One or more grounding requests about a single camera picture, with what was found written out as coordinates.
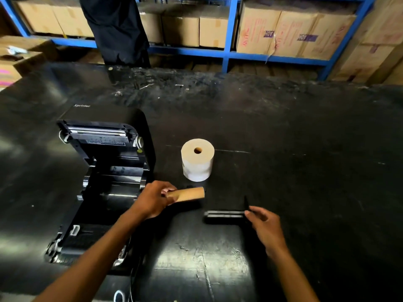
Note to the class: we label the person's left hand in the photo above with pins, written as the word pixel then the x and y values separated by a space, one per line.
pixel 149 199

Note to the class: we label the person's right hand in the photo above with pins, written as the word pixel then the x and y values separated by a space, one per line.
pixel 269 229

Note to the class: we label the person's right thumb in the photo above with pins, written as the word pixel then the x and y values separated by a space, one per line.
pixel 251 216

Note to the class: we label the person's left fingers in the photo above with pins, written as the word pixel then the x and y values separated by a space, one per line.
pixel 167 188

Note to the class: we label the brown cardboard tube core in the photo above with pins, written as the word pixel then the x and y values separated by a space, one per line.
pixel 189 194

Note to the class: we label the black roll spindle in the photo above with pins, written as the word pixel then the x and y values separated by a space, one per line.
pixel 223 214

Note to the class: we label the person's left forearm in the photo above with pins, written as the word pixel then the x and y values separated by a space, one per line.
pixel 94 264

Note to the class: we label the person's right forearm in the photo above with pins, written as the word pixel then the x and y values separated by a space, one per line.
pixel 291 278

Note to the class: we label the white label roll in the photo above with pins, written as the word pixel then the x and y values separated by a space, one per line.
pixel 197 163

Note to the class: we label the black label printer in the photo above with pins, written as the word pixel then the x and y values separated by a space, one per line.
pixel 107 172

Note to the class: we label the row of brown cardboard boxes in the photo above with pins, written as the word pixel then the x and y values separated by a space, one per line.
pixel 182 31

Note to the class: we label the blue metal shelf rack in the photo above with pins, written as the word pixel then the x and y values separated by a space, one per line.
pixel 231 34

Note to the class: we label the open cardboard box pink print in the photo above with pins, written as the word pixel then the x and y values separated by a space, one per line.
pixel 19 64

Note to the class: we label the crumpled white plastic wrap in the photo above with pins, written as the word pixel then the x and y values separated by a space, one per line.
pixel 15 50

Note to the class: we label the stack of large cardboard boxes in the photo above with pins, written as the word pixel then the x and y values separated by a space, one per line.
pixel 374 43

